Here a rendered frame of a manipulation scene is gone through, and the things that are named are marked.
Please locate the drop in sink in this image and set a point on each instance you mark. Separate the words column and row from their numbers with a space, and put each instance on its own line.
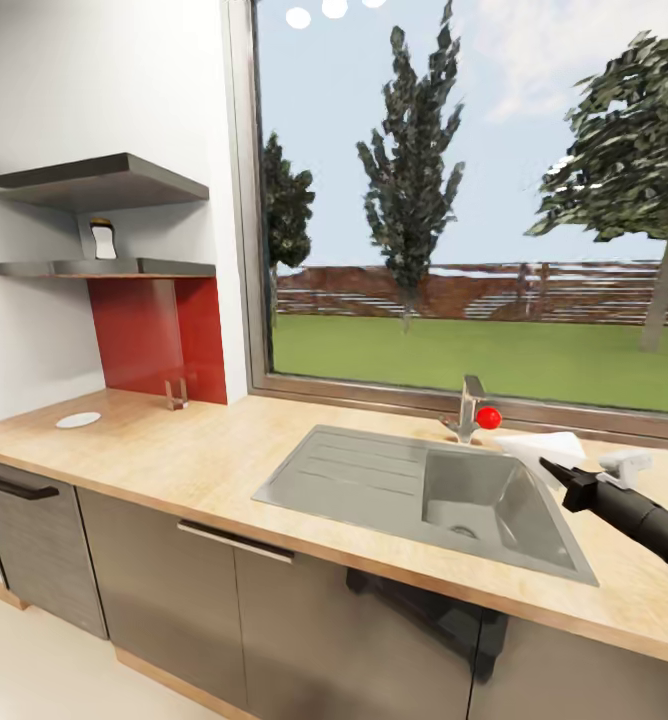
column 484, row 503

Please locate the cabinet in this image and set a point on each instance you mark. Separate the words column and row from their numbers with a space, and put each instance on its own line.
column 288, row 636

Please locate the dishwasher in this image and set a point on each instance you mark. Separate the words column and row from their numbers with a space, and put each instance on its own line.
column 42, row 550

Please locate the water glass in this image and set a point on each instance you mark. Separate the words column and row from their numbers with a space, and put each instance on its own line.
column 177, row 394

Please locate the paper coffee filter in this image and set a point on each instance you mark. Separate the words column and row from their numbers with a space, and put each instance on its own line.
column 559, row 448

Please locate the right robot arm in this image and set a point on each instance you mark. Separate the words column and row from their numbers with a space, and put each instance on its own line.
column 609, row 495

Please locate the bottle of coffee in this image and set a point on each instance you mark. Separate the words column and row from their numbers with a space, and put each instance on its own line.
column 104, row 235

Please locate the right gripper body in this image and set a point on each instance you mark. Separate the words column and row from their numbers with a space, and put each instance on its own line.
column 624, row 509

